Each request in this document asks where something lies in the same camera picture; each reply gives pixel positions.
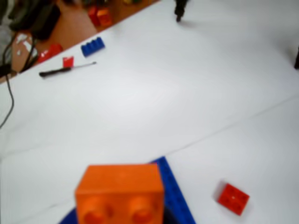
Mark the red white flat package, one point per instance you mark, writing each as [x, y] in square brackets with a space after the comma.
[49, 53]

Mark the small blue studded block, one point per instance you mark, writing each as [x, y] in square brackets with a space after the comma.
[92, 47]

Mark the orange 2x4 block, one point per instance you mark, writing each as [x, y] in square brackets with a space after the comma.
[120, 193]

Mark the small red paper tag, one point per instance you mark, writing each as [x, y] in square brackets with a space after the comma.
[68, 61]

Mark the red 2x2 block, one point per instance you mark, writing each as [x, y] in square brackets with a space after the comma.
[232, 198]

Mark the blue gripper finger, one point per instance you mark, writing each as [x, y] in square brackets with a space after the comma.
[69, 217]

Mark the small red block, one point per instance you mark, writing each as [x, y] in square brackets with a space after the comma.
[93, 15]

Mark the blue 8x8 studded plate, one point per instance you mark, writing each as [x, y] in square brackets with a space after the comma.
[174, 191]

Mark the black bag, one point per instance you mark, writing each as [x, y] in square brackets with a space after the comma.
[39, 17]

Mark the black stand leg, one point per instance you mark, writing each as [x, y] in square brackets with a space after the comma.
[180, 9]

